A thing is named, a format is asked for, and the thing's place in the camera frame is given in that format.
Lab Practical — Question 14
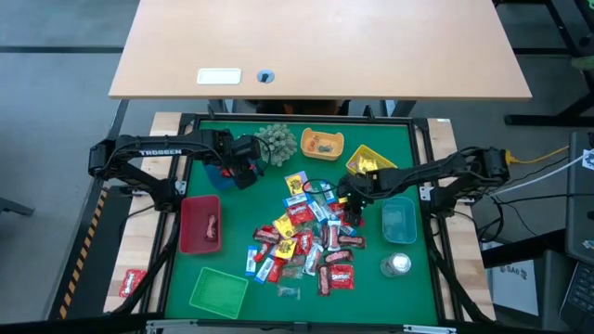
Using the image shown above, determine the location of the yellow power cable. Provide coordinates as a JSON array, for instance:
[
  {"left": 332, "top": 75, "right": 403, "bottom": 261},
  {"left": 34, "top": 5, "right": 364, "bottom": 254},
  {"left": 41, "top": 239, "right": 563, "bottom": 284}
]
[{"left": 504, "top": 144, "right": 570, "bottom": 168}]

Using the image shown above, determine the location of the green artificial potted plant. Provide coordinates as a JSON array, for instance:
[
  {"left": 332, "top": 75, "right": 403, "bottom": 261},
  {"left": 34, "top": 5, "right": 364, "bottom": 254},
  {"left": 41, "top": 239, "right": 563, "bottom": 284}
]
[{"left": 253, "top": 122, "right": 299, "bottom": 168}]

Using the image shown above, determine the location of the black furniture leg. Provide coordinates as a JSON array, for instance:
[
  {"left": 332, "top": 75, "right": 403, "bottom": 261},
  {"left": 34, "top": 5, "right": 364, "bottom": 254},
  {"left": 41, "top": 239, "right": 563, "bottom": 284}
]
[{"left": 0, "top": 197, "right": 36, "bottom": 218}]

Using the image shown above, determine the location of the black hazard-striped floor base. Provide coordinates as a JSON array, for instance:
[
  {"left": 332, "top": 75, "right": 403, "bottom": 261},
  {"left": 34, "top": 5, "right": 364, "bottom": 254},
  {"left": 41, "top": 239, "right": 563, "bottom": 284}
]
[{"left": 47, "top": 186, "right": 136, "bottom": 321}]

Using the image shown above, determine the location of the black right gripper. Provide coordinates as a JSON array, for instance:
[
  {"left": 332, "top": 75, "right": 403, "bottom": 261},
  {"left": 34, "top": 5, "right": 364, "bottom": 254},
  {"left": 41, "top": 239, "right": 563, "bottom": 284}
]
[{"left": 337, "top": 173, "right": 378, "bottom": 228}]

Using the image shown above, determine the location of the red plastic bin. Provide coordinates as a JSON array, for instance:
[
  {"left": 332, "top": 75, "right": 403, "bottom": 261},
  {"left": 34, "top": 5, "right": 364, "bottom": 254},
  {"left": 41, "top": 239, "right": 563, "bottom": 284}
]
[{"left": 178, "top": 194, "right": 225, "bottom": 255}]

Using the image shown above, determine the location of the green plastic mesh basket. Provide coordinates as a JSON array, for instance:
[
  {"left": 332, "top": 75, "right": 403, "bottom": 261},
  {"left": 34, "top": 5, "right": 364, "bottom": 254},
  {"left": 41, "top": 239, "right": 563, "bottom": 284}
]
[{"left": 188, "top": 266, "right": 250, "bottom": 321}]

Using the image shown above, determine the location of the silver metal can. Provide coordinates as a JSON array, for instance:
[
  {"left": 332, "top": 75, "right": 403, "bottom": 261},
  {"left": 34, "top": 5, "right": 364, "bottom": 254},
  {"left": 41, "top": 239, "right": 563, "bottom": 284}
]
[{"left": 379, "top": 251, "right": 413, "bottom": 279}]

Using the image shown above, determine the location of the black keyboard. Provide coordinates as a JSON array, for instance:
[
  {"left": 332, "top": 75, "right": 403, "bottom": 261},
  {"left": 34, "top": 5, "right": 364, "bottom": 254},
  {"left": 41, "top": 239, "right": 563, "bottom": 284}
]
[{"left": 558, "top": 261, "right": 594, "bottom": 331}]

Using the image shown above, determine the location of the black metal table frame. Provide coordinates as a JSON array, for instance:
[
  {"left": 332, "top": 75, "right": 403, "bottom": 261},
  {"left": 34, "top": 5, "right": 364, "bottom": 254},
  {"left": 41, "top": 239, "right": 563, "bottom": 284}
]
[{"left": 138, "top": 110, "right": 465, "bottom": 328}]

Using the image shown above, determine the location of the yellow plastic mesh basket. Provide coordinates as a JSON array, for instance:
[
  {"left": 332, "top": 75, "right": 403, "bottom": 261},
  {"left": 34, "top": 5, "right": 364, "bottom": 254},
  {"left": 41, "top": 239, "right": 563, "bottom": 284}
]
[{"left": 344, "top": 143, "right": 399, "bottom": 180}]

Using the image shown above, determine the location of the teal plastic bin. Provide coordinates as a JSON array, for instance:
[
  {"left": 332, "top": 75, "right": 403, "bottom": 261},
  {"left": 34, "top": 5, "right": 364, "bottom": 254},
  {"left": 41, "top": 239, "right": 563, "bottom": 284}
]
[{"left": 381, "top": 196, "right": 419, "bottom": 246}]

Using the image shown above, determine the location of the dark blue plastic bin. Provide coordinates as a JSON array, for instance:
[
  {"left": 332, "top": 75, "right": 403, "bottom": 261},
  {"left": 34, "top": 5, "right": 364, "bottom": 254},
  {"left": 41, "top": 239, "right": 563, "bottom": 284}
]
[{"left": 201, "top": 157, "right": 264, "bottom": 192}]

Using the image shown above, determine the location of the white rectangular desk plate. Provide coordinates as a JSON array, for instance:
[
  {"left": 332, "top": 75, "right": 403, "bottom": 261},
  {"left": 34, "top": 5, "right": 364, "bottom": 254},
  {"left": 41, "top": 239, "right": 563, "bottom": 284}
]
[{"left": 196, "top": 67, "right": 243, "bottom": 86}]

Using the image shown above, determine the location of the yellow Sour Patch Kids pack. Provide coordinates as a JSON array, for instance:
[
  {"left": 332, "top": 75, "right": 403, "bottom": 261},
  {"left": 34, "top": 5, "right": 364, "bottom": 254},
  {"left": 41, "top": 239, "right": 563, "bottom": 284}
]
[
  {"left": 355, "top": 156, "right": 381, "bottom": 176},
  {"left": 273, "top": 237, "right": 299, "bottom": 261},
  {"left": 283, "top": 170, "right": 311, "bottom": 198},
  {"left": 272, "top": 213, "right": 301, "bottom": 240}
]

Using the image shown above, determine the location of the white PayDay candy bar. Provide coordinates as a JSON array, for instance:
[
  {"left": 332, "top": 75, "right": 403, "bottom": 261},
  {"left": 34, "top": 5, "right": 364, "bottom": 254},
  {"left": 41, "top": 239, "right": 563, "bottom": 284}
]
[
  {"left": 302, "top": 242, "right": 325, "bottom": 277},
  {"left": 326, "top": 219, "right": 342, "bottom": 252}
]

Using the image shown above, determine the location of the light wood desk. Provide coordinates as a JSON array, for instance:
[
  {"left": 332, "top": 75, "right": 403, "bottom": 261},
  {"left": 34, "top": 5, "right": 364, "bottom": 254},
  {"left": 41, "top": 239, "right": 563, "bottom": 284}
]
[{"left": 108, "top": 0, "right": 533, "bottom": 102}]

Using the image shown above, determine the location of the grey equipment cabinet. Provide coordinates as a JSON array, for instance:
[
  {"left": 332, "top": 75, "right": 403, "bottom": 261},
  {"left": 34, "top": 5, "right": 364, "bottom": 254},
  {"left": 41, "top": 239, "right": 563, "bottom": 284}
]
[{"left": 564, "top": 131, "right": 594, "bottom": 266}]

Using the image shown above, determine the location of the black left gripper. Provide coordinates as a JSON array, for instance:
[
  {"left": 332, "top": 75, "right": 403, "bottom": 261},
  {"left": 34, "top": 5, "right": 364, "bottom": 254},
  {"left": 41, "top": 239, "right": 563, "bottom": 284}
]
[{"left": 217, "top": 129, "right": 264, "bottom": 191}]

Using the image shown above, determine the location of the black desk leg frame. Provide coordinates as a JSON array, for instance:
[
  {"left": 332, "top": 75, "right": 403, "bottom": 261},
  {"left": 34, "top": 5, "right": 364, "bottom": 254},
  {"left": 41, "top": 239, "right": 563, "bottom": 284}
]
[{"left": 491, "top": 0, "right": 594, "bottom": 127}]

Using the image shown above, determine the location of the white floor cable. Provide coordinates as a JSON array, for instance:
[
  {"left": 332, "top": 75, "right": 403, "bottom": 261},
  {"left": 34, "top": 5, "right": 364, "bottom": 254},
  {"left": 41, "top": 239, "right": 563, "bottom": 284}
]
[{"left": 491, "top": 152, "right": 587, "bottom": 196}]

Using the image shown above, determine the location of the orange plastic bin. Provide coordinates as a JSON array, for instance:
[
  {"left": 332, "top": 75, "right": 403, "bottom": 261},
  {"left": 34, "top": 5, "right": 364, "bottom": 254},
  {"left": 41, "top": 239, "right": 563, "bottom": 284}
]
[{"left": 299, "top": 128, "right": 345, "bottom": 162}]

